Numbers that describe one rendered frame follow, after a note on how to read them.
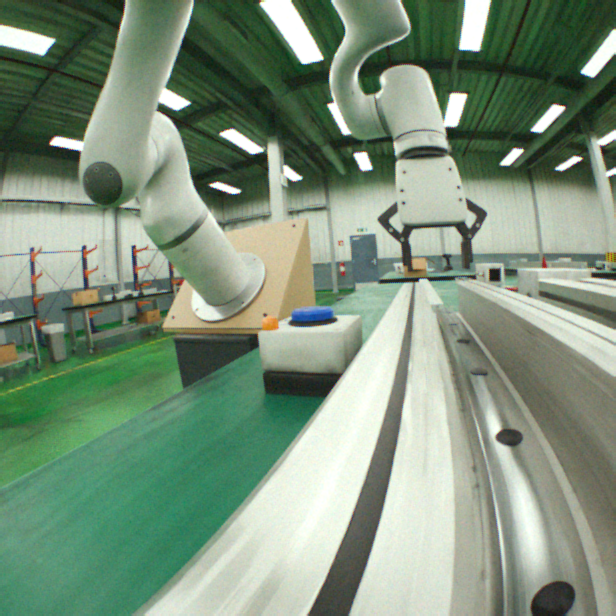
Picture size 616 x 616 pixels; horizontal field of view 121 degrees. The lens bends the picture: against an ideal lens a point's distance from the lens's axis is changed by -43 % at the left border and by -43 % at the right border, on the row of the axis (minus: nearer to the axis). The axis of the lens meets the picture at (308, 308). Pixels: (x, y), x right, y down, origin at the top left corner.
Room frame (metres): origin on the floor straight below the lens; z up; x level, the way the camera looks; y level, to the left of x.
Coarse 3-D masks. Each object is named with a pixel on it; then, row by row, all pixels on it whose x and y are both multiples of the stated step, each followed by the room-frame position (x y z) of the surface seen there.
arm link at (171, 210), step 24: (168, 120) 0.46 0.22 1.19; (168, 144) 0.45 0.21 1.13; (168, 168) 0.48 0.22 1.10; (144, 192) 0.49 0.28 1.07; (168, 192) 0.47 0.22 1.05; (192, 192) 0.49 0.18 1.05; (144, 216) 0.48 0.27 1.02; (168, 216) 0.46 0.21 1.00; (192, 216) 0.49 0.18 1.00; (168, 240) 0.48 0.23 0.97
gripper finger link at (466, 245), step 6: (474, 228) 0.37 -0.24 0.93; (480, 228) 0.37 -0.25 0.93; (474, 234) 0.38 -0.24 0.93; (462, 240) 0.39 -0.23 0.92; (468, 240) 0.38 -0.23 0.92; (462, 246) 0.39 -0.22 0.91; (468, 246) 0.37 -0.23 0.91; (462, 252) 0.39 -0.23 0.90; (468, 252) 0.37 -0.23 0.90; (462, 258) 0.40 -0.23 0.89; (468, 258) 0.37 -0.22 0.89; (462, 264) 0.40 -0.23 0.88; (468, 264) 0.37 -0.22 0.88
